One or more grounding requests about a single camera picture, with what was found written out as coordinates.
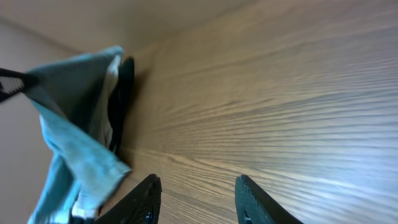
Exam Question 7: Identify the light blue denim shorts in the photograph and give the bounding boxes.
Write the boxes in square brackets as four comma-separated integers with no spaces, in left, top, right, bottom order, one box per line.
[26,46,129,223]

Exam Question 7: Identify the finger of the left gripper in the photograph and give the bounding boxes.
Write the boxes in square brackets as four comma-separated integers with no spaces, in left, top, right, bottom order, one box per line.
[1,68,37,102]

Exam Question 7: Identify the black garment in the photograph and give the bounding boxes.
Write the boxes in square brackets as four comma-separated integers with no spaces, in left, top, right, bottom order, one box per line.
[108,57,135,155]

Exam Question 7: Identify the beige shorts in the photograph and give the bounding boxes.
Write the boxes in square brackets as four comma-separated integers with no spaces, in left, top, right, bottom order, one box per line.
[89,55,121,147]

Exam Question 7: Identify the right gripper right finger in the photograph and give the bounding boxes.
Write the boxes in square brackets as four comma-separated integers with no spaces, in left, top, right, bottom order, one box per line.
[234,175,302,224]

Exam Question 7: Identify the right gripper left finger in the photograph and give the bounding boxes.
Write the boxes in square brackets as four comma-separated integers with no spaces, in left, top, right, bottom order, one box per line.
[93,174,162,224]

